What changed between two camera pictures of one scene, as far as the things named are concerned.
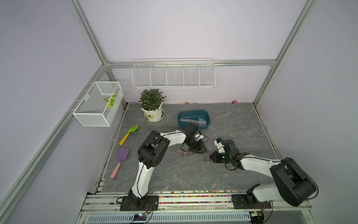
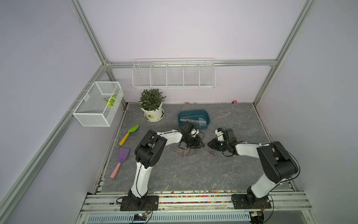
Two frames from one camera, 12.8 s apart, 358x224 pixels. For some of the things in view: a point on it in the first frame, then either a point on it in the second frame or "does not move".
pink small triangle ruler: [189, 153] does not move
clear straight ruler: [200, 122] does not move
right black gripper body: [221, 157] → [219, 145]
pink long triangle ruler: [181, 153] does not move
